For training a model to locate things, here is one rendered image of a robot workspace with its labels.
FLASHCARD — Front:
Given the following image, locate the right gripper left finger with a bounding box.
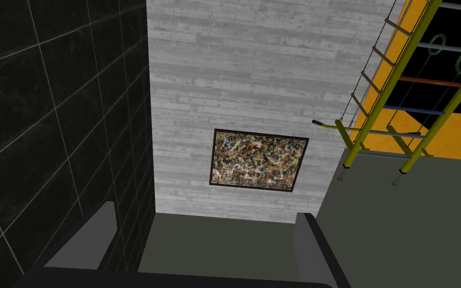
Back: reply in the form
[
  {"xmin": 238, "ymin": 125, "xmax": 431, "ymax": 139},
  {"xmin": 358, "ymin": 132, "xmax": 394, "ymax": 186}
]
[{"xmin": 32, "ymin": 200, "xmax": 119, "ymax": 271}]

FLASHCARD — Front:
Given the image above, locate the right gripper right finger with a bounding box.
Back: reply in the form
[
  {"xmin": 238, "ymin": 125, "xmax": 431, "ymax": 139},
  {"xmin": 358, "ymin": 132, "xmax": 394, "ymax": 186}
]
[{"xmin": 293, "ymin": 212, "xmax": 352, "ymax": 288}]

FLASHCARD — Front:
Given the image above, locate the framed abstract splatter painting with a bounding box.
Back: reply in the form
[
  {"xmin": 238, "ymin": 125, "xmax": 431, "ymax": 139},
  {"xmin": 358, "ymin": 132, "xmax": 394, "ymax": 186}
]
[{"xmin": 208, "ymin": 128, "xmax": 310, "ymax": 193}]

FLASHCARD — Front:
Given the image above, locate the yellow-green climbing frame with ladder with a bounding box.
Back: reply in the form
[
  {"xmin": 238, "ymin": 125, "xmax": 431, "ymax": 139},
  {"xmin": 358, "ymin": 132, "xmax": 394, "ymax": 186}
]
[{"xmin": 311, "ymin": 0, "xmax": 461, "ymax": 187}]

